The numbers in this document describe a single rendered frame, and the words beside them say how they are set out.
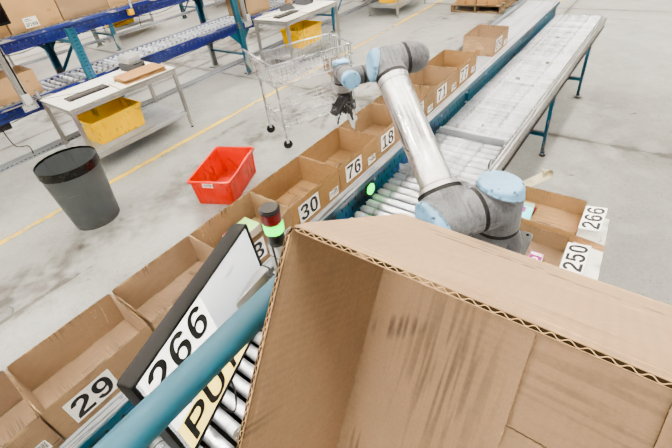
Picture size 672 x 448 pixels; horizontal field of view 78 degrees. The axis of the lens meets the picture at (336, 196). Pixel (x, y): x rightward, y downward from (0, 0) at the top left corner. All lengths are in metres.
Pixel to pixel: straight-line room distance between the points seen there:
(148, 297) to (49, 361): 0.41
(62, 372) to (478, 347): 1.78
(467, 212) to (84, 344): 1.55
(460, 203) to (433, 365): 0.94
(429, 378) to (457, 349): 0.04
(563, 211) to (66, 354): 2.38
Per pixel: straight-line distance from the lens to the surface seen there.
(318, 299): 0.34
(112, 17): 6.39
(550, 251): 2.24
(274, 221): 1.00
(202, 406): 1.14
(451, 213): 1.31
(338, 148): 2.72
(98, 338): 2.04
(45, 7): 6.14
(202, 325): 1.06
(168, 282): 2.09
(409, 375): 0.44
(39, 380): 2.02
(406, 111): 1.44
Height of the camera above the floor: 2.25
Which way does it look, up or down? 36 degrees down
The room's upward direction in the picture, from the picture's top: 8 degrees counter-clockwise
